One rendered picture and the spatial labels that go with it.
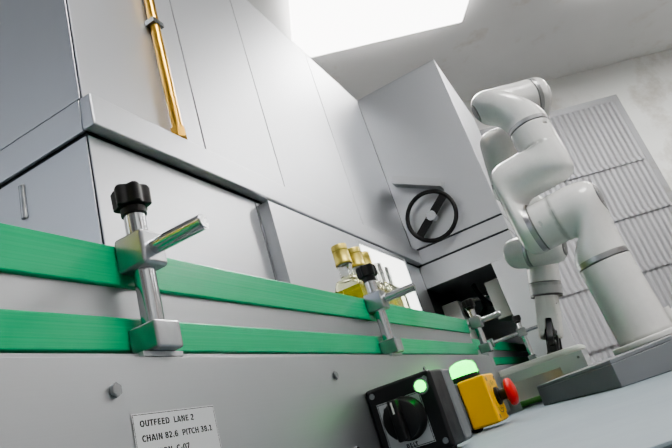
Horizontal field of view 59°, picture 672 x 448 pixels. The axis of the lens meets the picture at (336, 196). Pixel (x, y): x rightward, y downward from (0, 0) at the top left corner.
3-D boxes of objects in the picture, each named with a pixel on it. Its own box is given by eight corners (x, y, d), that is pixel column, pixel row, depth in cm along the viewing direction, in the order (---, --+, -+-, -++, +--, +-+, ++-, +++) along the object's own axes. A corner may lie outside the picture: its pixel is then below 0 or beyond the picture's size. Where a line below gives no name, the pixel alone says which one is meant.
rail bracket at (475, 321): (445, 367, 138) (427, 316, 143) (514, 343, 133) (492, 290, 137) (442, 368, 135) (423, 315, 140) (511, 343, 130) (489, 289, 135)
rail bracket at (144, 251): (164, 364, 43) (135, 201, 48) (246, 329, 41) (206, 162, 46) (123, 365, 40) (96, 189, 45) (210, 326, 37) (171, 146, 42)
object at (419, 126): (470, 303, 290) (409, 148, 324) (544, 274, 278) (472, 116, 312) (426, 289, 229) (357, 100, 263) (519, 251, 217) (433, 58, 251)
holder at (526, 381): (492, 417, 148) (480, 386, 151) (601, 382, 140) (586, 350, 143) (476, 424, 133) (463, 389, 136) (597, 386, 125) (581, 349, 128)
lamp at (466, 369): (457, 384, 95) (450, 365, 96) (483, 375, 94) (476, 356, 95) (449, 385, 91) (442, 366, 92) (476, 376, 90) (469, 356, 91)
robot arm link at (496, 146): (514, 183, 127) (577, 164, 129) (487, 88, 126) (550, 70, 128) (485, 186, 143) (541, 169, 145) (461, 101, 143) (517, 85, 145)
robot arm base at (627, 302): (677, 330, 111) (633, 256, 117) (715, 316, 99) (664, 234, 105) (603, 360, 109) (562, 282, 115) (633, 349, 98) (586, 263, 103)
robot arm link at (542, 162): (542, 111, 117) (471, 153, 123) (603, 216, 107) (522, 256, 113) (554, 125, 124) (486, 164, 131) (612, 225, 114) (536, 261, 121)
